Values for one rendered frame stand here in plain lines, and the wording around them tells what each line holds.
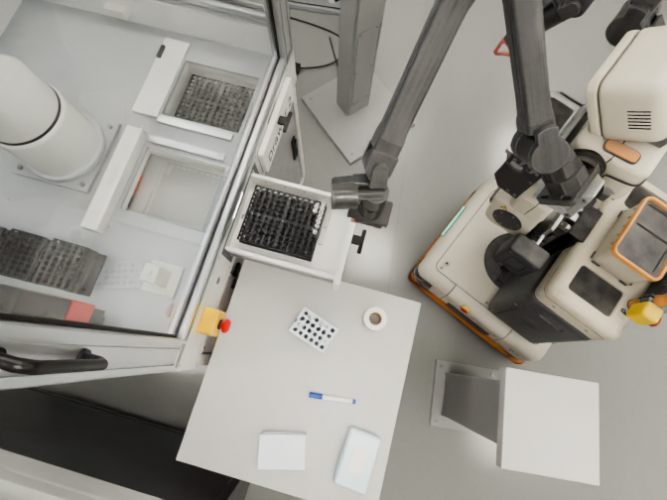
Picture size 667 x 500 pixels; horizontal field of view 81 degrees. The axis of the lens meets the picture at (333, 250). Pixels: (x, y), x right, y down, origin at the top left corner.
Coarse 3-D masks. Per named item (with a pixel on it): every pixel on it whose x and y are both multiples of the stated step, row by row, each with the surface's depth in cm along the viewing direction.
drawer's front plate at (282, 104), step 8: (288, 80) 123; (288, 88) 124; (280, 96) 122; (288, 96) 126; (280, 104) 121; (288, 104) 129; (280, 112) 122; (288, 112) 132; (272, 120) 119; (272, 128) 119; (280, 128) 127; (264, 136) 118; (272, 136) 121; (280, 136) 130; (264, 144) 117; (272, 144) 123; (264, 152) 117; (264, 160) 119; (272, 160) 128; (264, 168) 124
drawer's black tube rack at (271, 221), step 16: (256, 192) 119; (272, 192) 116; (256, 208) 115; (272, 208) 115; (288, 208) 115; (304, 208) 119; (256, 224) 114; (272, 224) 114; (288, 224) 114; (304, 224) 117; (240, 240) 115; (256, 240) 112; (272, 240) 116; (288, 240) 116; (304, 240) 113; (304, 256) 111
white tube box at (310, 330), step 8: (304, 312) 119; (312, 312) 117; (296, 320) 117; (304, 320) 117; (312, 320) 117; (320, 320) 117; (296, 328) 120; (304, 328) 120; (312, 328) 116; (320, 328) 120; (336, 328) 116; (304, 336) 118; (312, 336) 116; (320, 336) 119; (328, 336) 119; (312, 344) 115; (320, 344) 115; (328, 344) 115
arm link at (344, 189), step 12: (372, 168) 80; (384, 168) 79; (336, 180) 85; (348, 180) 84; (360, 180) 84; (372, 180) 80; (384, 180) 80; (336, 192) 84; (348, 192) 84; (336, 204) 85; (348, 204) 85
